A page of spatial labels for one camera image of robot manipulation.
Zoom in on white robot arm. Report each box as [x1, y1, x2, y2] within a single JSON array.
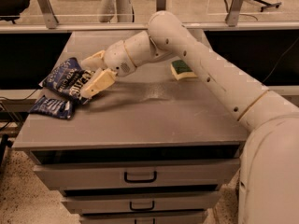
[[81, 11, 299, 224]]

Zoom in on blue rxbar blueberry wrapper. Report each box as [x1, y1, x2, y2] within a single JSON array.
[[29, 96, 73, 119]]

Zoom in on green and yellow sponge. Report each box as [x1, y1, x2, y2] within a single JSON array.
[[170, 60, 197, 80]]

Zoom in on left metal bracket post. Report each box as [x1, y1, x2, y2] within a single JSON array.
[[37, 0, 59, 29]]

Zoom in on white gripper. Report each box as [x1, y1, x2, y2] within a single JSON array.
[[80, 40, 136, 99]]

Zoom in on grey drawer cabinet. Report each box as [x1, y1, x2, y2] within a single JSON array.
[[12, 28, 250, 224]]

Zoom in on middle drawer with black handle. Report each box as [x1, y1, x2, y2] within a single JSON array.
[[62, 191, 220, 215]]

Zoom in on person's legs in grey trousers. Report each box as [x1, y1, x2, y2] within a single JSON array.
[[99, 0, 135, 22]]

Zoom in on drawer with black handle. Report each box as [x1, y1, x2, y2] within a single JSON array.
[[34, 159, 239, 190], [79, 210, 207, 224], [62, 191, 220, 215]]

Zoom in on black office chair left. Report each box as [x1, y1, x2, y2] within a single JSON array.
[[0, 0, 30, 23]]

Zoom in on black cable on right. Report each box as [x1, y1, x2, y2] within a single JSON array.
[[261, 35, 299, 84]]

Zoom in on black cable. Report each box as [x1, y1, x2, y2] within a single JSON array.
[[261, 35, 299, 84], [0, 89, 38, 133]]

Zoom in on right metal bracket post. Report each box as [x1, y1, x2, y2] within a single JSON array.
[[225, 0, 244, 27]]

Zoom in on top drawer with black handle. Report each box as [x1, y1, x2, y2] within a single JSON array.
[[34, 159, 239, 190]]

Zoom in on bottom drawer with black handle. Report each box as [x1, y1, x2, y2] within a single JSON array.
[[79, 210, 207, 224]]

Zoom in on black cable on left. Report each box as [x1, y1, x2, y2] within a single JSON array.
[[0, 89, 38, 133]]

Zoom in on blue kettle chip bag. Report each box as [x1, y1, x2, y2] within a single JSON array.
[[42, 57, 94, 105]]

